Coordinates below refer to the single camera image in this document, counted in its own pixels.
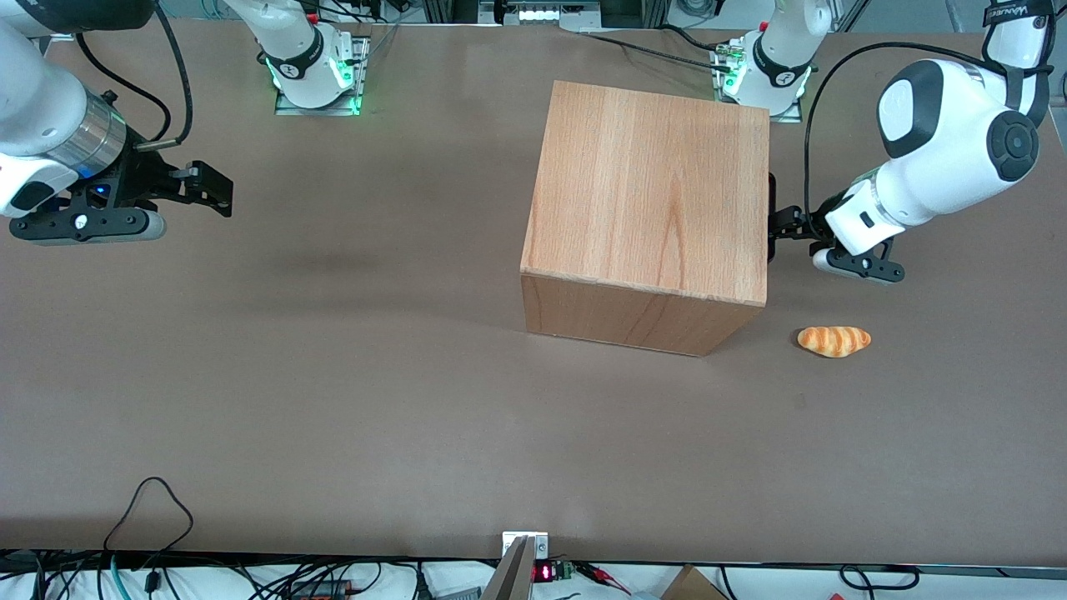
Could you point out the brown cardboard piece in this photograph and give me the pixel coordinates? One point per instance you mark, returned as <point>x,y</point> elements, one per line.
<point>692,585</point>

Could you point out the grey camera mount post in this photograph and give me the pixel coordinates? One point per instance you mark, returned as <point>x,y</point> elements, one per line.
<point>513,575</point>

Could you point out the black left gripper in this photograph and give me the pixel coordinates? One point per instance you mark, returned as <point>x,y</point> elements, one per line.
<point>807,223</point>

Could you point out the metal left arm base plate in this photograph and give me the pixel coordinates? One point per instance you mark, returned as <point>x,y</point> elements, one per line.
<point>788,115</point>

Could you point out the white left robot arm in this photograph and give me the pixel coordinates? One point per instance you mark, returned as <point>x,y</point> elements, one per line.
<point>942,167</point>

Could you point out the white metal mount bracket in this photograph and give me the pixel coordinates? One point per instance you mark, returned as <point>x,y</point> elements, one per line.
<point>510,543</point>

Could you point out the red LED display module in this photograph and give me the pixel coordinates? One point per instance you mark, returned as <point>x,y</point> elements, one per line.
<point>546,572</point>

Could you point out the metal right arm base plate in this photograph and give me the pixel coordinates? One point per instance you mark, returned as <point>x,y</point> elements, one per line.
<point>360,75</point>

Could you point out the orange toy bread roll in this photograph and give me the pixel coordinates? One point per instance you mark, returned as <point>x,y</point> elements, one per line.
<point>834,341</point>

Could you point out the wooden drawer cabinet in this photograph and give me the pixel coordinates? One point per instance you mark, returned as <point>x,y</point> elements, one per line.
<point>650,208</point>

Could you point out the white lit power strip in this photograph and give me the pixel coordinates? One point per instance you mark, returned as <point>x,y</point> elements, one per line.
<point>550,12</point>

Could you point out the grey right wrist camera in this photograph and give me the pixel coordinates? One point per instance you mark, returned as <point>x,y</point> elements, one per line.
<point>100,227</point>

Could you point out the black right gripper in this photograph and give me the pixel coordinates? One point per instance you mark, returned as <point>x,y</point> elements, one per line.
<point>140,181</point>

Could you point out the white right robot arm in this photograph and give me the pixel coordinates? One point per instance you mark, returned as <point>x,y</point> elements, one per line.
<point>42,100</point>

